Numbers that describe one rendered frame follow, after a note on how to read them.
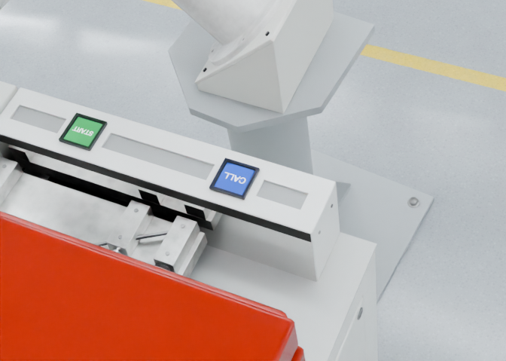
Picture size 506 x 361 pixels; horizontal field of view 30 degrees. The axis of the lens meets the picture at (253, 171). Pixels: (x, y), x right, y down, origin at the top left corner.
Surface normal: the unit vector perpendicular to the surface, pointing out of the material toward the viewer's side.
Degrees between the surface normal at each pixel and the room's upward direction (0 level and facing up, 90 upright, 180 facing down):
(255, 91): 90
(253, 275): 0
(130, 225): 0
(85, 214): 0
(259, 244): 90
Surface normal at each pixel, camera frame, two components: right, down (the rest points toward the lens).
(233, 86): -0.41, 0.77
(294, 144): 0.69, 0.54
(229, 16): 0.00, 0.50
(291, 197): -0.11, -0.57
